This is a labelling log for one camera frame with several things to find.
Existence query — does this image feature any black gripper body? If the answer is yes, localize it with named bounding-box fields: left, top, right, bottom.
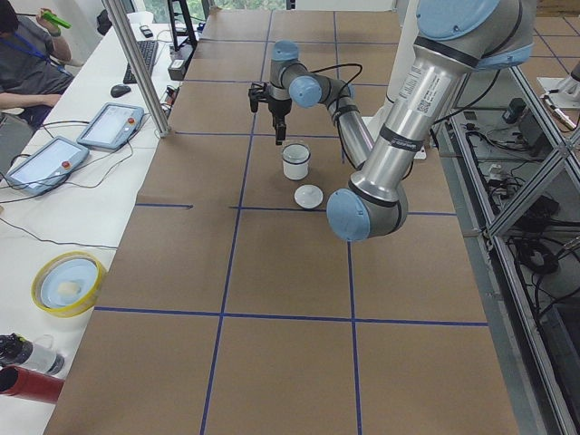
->
left=267, top=97, right=292, bottom=130

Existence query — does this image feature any white mug lid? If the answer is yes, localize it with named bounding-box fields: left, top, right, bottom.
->
left=294, top=184, right=324, bottom=209

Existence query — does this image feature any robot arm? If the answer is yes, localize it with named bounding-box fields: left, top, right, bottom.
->
left=264, top=1, right=537, bottom=241

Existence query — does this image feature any white enamel mug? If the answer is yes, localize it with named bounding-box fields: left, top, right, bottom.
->
left=282, top=143, right=311, bottom=180

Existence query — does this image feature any black computer box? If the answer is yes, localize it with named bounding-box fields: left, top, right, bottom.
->
left=168, top=44, right=194, bottom=82

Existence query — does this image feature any black keyboard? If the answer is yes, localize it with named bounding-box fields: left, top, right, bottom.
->
left=122, top=39, right=160, bottom=85

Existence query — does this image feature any black computer mouse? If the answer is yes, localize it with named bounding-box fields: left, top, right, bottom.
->
left=110, top=84, right=131, bottom=99

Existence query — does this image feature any far teach pendant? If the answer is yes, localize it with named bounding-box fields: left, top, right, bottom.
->
left=76, top=102, right=145, bottom=150

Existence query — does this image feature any teach pendant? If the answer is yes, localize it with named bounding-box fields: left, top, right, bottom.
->
left=5, top=136, right=89, bottom=195
left=76, top=102, right=145, bottom=150

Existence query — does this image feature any near teach pendant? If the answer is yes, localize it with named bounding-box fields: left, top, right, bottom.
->
left=5, top=136, right=89, bottom=195

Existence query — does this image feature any seated person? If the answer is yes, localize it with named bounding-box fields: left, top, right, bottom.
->
left=1, top=1, right=73, bottom=129

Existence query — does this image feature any yellow tape roll with bowl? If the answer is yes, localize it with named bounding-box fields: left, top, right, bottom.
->
left=31, top=251, right=107, bottom=318

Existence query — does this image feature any clear water bottle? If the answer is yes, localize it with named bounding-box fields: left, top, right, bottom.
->
left=1, top=333, right=64, bottom=375

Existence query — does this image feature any red bottle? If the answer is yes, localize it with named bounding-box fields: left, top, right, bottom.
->
left=1, top=366, right=64, bottom=404

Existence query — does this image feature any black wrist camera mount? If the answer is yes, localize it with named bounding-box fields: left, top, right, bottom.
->
left=247, top=82, right=269, bottom=113

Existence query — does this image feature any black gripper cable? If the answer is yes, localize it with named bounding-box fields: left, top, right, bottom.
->
left=307, top=63, right=363, bottom=99

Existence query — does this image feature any aluminium frame post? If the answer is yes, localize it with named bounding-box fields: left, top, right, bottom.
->
left=103, top=0, right=170, bottom=138

